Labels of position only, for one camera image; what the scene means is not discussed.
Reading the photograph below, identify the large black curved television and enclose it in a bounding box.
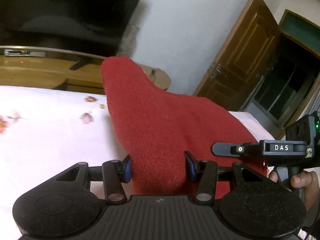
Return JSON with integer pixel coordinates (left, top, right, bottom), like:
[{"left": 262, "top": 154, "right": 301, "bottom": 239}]
[{"left": 1, "top": 0, "right": 139, "bottom": 58}]

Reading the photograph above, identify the wooden tv shelf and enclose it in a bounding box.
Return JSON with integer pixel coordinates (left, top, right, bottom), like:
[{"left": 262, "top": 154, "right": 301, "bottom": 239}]
[{"left": 0, "top": 55, "right": 172, "bottom": 95}]

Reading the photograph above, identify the person's right hand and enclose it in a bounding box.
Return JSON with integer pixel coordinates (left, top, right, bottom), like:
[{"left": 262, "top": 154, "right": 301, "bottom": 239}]
[{"left": 268, "top": 169, "right": 320, "bottom": 213}]

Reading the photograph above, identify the white floral bed sheet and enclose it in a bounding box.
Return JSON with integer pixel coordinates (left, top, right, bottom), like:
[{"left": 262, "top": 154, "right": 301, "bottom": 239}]
[{"left": 0, "top": 84, "right": 276, "bottom": 240}]

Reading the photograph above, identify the red knit sweater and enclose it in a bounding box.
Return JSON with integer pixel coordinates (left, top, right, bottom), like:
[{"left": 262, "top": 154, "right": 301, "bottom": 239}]
[{"left": 100, "top": 56, "right": 255, "bottom": 196}]

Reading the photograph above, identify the brown wooden door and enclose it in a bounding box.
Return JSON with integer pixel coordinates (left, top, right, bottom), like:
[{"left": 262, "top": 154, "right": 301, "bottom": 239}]
[{"left": 194, "top": 0, "right": 280, "bottom": 111}]

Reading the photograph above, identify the silver set-top box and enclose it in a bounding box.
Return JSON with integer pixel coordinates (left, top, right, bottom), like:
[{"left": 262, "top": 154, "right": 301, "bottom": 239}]
[{"left": 4, "top": 49, "right": 46, "bottom": 57}]

